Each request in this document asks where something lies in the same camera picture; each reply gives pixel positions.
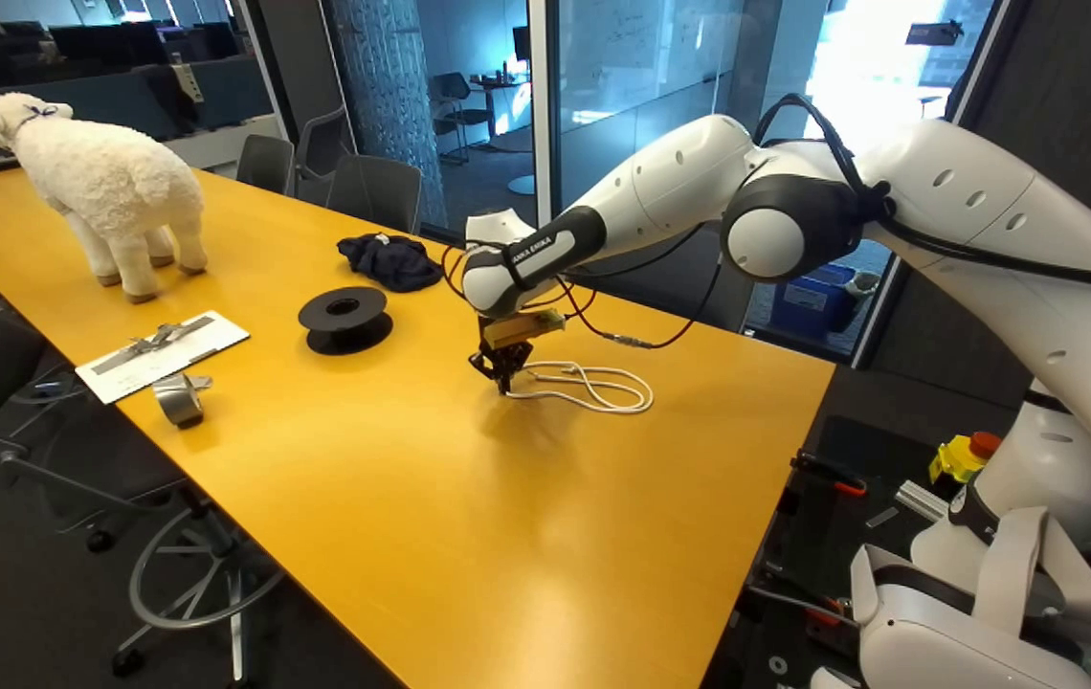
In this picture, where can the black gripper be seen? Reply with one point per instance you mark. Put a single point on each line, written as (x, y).
(499, 355)

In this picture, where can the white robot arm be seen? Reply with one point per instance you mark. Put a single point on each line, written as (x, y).
(671, 172)

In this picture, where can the black filament spool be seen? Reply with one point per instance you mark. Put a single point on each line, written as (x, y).
(344, 318)

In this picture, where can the dark grey office chair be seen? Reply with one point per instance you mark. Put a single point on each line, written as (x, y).
(375, 193)
(264, 163)

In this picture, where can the white paper sheet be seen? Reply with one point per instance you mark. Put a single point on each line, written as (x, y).
(191, 347)

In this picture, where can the small grey clamp device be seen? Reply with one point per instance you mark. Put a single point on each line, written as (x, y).
(182, 402)

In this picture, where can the blue storage bin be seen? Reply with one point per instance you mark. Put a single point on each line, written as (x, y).
(825, 304)

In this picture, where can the black red bar clamp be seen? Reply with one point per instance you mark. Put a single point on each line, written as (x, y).
(799, 605)
(832, 476)

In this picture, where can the grey metal tool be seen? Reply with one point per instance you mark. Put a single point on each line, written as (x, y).
(156, 343)

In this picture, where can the white plush sheep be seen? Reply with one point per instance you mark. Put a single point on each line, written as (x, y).
(110, 176)

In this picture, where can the yellow red emergency stop button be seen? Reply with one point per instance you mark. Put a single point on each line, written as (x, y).
(962, 457)

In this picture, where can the dark blue office partition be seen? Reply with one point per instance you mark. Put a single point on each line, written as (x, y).
(110, 69)

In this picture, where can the white VR headset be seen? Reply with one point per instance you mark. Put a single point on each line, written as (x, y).
(952, 638)

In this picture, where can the yellowish wrist camera block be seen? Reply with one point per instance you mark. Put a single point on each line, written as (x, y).
(523, 328)

